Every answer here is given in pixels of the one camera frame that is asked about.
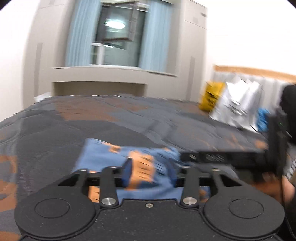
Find grey orange quilted mattress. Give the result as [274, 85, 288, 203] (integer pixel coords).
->
[1, 95, 266, 240]

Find left blue curtain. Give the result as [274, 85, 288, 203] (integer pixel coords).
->
[65, 0, 101, 67]

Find blue crumpled cloth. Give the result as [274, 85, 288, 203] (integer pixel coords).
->
[257, 108, 270, 133]

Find blue curtain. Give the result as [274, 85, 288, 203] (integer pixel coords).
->
[139, 1, 173, 72]
[65, 0, 101, 67]

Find beige window desk unit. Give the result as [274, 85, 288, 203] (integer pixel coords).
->
[51, 66, 179, 98]

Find open brown window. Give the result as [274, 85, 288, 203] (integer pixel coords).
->
[91, 1, 149, 67]

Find beige wardrobe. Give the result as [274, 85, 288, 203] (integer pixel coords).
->
[23, 1, 76, 108]
[166, 1, 207, 102]

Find right beige wardrobe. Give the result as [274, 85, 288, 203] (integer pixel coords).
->
[166, 1, 207, 102]

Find yellow shopping bag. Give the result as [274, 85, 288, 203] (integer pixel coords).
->
[199, 81, 225, 113]

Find wooden padded headboard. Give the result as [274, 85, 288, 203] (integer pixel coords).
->
[210, 65, 295, 110]

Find right blue curtain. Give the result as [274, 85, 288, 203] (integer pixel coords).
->
[139, 1, 173, 72]

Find blue orange patterned pants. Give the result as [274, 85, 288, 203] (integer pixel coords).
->
[71, 138, 211, 204]

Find person's right hand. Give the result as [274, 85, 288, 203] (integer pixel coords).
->
[252, 173, 295, 205]

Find left beige wardrobe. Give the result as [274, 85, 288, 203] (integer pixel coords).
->
[23, 1, 76, 108]

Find white shopping bag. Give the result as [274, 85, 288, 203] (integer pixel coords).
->
[209, 74, 263, 133]

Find black backpack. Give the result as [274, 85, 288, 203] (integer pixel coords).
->
[280, 85, 296, 133]

